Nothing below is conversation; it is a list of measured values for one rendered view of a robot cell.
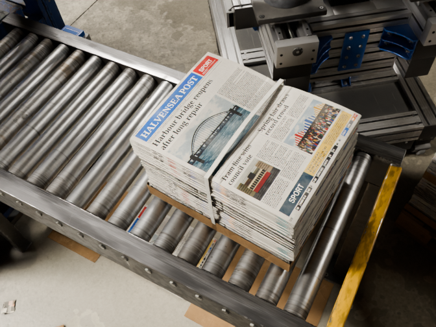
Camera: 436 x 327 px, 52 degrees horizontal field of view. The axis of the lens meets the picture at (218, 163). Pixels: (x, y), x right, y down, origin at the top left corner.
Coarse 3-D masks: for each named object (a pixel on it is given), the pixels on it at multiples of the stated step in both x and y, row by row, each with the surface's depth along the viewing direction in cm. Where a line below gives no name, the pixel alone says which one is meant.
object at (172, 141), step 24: (192, 72) 98; (216, 72) 97; (240, 72) 97; (168, 96) 94; (192, 96) 94; (216, 96) 93; (240, 96) 93; (168, 120) 91; (192, 120) 90; (216, 120) 90; (144, 144) 88; (168, 144) 87; (192, 144) 87; (144, 168) 98; (168, 168) 89; (192, 168) 84; (168, 192) 101; (192, 192) 92
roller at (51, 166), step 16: (128, 80) 132; (112, 96) 128; (96, 112) 125; (80, 128) 121; (96, 128) 126; (64, 144) 119; (80, 144) 121; (48, 160) 116; (64, 160) 118; (32, 176) 113; (48, 176) 115
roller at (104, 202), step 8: (128, 160) 114; (136, 160) 114; (120, 168) 113; (128, 168) 113; (136, 168) 114; (112, 176) 112; (120, 176) 112; (128, 176) 112; (136, 176) 115; (112, 184) 110; (120, 184) 111; (128, 184) 113; (104, 192) 109; (112, 192) 109; (120, 192) 111; (96, 200) 108; (104, 200) 108; (112, 200) 109; (88, 208) 107; (96, 208) 107; (104, 208) 108; (112, 208) 110; (104, 216) 108
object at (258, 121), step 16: (272, 80) 96; (256, 96) 93; (272, 96) 93; (240, 112) 91; (272, 112) 90; (256, 128) 88; (224, 144) 87; (240, 144) 86; (208, 160) 85; (224, 160) 84; (224, 176) 82; (208, 208) 95; (224, 224) 96
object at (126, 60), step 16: (16, 16) 151; (32, 32) 146; (48, 32) 145; (64, 32) 145; (80, 48) 140; (96, 48) 139; (112, 48) 139; (128, 64) 134; (144, 64) 134; (160, 64) 134; (160, 80) 131; (176, 80) 129; (368, 144) 112; (384, 144) 112; (384, 160) 110; (400, 160) 109; (368, 176) 118; (384, 176) 115
